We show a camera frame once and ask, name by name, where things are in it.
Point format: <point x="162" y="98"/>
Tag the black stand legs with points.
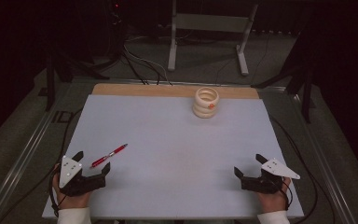
<point x="298" y="77"/>
<point x="65" y="67"/>

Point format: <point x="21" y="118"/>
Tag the person's left hand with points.
<point x="71" y="200"/>

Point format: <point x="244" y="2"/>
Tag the grey metal stand frame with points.
<point x="209" y="23"/>

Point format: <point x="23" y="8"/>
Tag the person's right hand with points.
<point x="272" y="201"/>

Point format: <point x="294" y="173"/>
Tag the aluminium frame rail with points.
<point x="180" y="81"/>
<point x="21" y="155"/>
<point x="323" y="161"/>

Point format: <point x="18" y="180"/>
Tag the cream ribbed pen holder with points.
<point x="205" y="104"/>

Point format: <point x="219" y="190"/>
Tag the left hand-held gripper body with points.
<point x="74" y="183"/>

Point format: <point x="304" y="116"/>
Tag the red pen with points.
<point x="108" y="155"/>

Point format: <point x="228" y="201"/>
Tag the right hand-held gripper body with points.
<point x="265" y="179"/>

